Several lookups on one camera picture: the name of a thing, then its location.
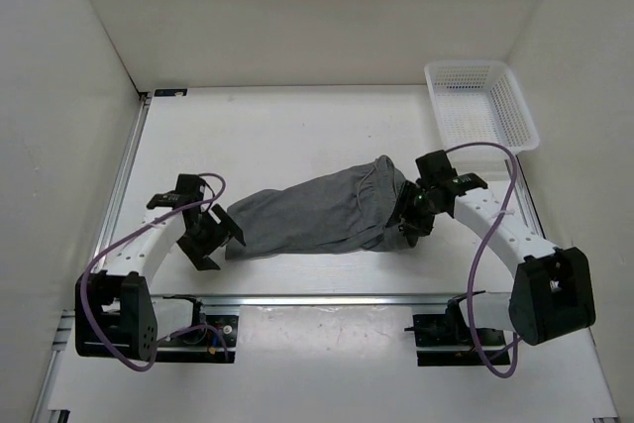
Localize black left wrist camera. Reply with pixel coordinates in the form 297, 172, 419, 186
147, 174, 207, 210

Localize grey drawstring shorts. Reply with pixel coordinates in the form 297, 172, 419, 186
225, 156, 410, 262

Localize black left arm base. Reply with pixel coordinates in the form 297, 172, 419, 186
153, 295, 239, 365

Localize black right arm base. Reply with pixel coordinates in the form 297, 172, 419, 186
404, 294, 510, 368

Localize aluminium left side rail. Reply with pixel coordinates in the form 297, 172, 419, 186
28, 91, 154, 422

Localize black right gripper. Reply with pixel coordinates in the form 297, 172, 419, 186
385, 179, 444, 237

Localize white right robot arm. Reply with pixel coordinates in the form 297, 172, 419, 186
387, 174, 596, 346

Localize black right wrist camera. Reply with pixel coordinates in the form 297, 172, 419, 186
415, 150, 488, 196

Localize aluminium rail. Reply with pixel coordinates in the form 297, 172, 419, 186
28, 91, 154, 422
155, 293, 457, 307

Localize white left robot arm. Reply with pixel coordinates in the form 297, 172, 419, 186
74, 192, 245, 372

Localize white perforated plastic basket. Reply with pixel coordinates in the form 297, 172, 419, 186
424, 60, 540, 154

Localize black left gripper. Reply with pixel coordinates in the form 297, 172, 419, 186
177, 203, 244, 270

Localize aluminium front rail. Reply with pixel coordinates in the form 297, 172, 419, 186
155, 293, 457, 307

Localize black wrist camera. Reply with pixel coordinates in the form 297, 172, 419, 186
147, 174, 207, 210
415, 150, 488, 196

